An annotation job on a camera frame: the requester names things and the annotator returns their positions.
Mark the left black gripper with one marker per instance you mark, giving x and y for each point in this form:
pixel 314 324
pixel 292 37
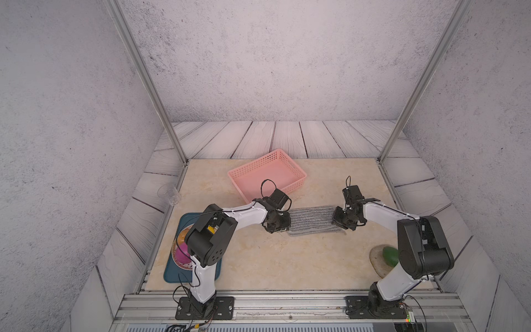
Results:
pixel 286 225

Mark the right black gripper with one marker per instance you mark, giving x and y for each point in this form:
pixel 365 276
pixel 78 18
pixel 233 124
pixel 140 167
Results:
pixel 335 219

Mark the grey striped square dishcloth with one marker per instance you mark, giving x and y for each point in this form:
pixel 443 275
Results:
pixel 312 220

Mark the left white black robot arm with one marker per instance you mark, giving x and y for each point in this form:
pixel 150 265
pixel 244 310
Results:
pixel 207 240

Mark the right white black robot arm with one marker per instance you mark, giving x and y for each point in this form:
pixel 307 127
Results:
pixel 423 249

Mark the pink plastic basket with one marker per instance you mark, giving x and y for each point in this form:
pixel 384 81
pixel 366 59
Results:
pixel 260 177

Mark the green fruit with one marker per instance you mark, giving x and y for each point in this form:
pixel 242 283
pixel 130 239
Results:
pixel 391 256

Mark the patterned plate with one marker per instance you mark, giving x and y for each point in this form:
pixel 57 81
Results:
pixel 180 238

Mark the clear plastic cup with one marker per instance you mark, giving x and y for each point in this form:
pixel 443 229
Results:
pixel 170 194

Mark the teal tray mat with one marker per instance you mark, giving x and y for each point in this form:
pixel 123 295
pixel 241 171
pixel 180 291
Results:
pixel 173 274

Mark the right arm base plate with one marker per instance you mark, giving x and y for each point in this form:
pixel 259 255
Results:
pixel 365 307

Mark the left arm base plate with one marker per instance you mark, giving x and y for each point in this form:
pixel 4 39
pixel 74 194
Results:
pixel 217 308

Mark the front aluminium rail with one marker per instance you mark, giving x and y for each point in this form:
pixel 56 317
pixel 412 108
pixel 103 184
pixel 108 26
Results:
pixel 331 310

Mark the right aluminium frame post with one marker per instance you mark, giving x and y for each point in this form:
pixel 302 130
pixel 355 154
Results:
pixel 435 59

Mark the aluminium frame post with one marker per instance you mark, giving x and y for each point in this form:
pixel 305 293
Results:
pixel 130 44
pixel 435 59

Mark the left aluminium frame post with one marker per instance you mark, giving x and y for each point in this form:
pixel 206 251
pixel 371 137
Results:
pixel 130 44

